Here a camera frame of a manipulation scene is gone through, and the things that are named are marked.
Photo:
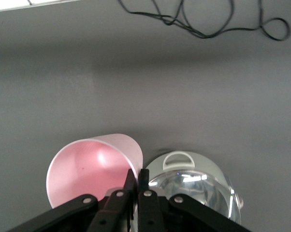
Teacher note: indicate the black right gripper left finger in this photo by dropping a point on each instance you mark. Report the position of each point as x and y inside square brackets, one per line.
[116, 207]

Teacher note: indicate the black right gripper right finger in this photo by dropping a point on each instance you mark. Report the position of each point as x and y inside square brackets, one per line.
[150, 212]

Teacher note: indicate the pink cup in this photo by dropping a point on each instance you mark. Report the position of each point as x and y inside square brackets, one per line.
[82, 169]

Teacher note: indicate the glass lid wooden knob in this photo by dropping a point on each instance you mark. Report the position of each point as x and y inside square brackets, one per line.
[196, 188]

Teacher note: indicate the grey stock pot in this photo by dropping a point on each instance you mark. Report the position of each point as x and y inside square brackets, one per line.
[208, 166]

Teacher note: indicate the dark grey table mat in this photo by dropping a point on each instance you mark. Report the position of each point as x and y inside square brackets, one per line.
[135, 96]

